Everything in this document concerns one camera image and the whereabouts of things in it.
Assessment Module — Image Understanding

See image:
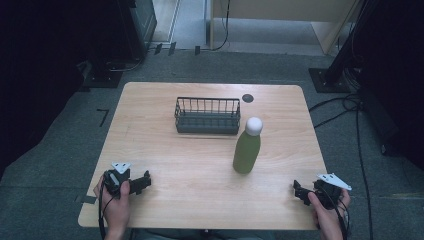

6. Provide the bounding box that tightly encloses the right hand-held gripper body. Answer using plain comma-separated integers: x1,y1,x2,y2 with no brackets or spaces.
312,172,353,211

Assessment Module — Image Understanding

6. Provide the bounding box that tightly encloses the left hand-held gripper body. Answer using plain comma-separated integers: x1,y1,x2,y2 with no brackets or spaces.
102,161,133,198

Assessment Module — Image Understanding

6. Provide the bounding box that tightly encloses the person's right hand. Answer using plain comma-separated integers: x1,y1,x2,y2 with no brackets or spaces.
307,190,352,240

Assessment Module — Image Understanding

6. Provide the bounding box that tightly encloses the person's left hand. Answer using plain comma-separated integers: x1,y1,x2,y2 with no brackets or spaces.
93,175,132,240

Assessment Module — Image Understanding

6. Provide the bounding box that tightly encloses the dark tape patch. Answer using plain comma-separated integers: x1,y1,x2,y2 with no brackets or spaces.
74,194,98,205

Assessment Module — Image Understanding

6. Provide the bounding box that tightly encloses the green bottle with white cap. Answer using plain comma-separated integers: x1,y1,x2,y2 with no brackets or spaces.
232,116,264,175

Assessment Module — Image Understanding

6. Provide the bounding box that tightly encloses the black flat stand base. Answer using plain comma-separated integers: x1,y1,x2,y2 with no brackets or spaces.
77,59,124,93

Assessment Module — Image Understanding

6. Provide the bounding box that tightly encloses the black metal stand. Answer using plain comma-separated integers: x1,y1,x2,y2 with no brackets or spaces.
307,0,381,94

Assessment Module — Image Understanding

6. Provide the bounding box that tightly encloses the black equipment cabinet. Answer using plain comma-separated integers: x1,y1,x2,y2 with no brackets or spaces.
114,0,158,63

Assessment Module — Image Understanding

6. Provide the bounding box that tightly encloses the light wooden cabinet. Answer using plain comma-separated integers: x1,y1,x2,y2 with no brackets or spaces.
209,0,363,56

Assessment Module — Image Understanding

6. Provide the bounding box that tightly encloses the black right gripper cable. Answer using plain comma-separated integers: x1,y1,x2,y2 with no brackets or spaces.
319,186,352,240

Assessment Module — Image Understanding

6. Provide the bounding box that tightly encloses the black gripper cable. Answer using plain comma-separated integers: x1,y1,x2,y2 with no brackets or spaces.
97,181,116,240
319,186,352,240

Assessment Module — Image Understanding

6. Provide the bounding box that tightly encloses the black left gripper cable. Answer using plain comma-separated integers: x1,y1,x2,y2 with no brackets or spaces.
97,181,116,240

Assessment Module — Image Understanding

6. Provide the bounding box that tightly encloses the black floor cable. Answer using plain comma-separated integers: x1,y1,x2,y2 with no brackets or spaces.
313,99,364,130
308,93,374,240

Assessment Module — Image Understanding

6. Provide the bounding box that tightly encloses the black wire basket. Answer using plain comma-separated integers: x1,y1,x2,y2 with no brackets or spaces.
173,96,242,136

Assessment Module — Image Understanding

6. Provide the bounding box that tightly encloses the thin black hanging cable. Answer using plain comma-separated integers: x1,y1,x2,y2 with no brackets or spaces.
211,0,232,52

